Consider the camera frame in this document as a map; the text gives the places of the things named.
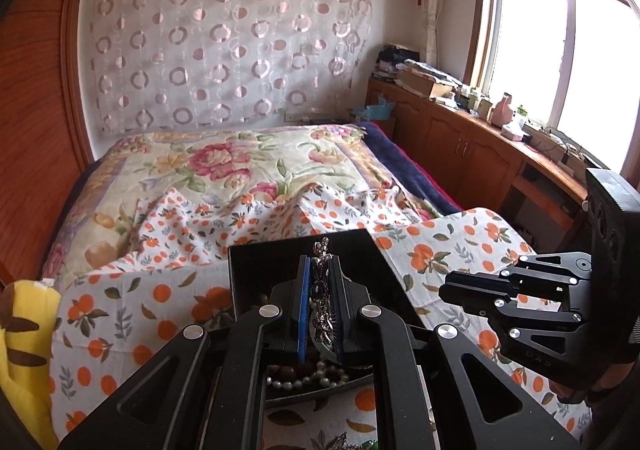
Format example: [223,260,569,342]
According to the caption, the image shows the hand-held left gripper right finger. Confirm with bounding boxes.
[331,257,583,450]

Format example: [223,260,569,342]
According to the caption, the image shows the pink figurine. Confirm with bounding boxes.
[492,92,515,127]

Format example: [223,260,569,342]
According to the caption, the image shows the pearl necklace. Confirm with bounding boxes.
[266,362,351,390]

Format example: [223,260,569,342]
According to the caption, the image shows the stack of folded clothes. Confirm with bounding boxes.
[372,44,423,83]

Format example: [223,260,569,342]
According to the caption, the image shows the floral blanket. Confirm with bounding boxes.
[42,124,441,291]

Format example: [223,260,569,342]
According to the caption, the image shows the wooden cabinet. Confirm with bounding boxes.
[352,74,593,241]

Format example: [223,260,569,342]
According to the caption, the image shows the silver chain jewellery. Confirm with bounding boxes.
[309,237,346,361]

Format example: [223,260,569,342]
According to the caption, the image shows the brown wooden bead bracelet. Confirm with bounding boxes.
[267,362,301,381]

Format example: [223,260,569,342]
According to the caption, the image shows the group of small bottles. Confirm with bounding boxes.
[455,86,496,119]

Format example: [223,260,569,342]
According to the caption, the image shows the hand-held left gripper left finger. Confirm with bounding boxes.
[57,255,311,450]

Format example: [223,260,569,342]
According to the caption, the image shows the white power strip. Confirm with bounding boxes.
[522,122,588,168]

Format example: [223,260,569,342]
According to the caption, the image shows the cardboard box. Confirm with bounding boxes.
[395,68,453,98]

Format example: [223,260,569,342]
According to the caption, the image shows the teal tissue paper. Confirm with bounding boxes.
[365,97,398,119]

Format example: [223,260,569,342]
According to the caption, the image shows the wooden framed window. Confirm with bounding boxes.
[462,0,640,175]

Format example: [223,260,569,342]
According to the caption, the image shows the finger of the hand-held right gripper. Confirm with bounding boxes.
[492,297,601,381]
[439,252,596,315]

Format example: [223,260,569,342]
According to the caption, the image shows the silver filigree ornament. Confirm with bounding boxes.
[315,430,363,450]

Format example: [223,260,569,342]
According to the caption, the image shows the yellow striped plush toy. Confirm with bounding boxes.
[0,279,62,450]

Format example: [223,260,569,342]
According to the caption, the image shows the navy blue blanket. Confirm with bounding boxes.
[352,121,463,218]

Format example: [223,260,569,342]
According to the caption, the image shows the orange fruit print cloth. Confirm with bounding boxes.
[47,182,593,450]

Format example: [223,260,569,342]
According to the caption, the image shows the circle pattern sheer curtain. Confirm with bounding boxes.
[82,0,373,137]

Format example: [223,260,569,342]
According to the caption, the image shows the black jewelry box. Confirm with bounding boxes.
[227,228,428,403]

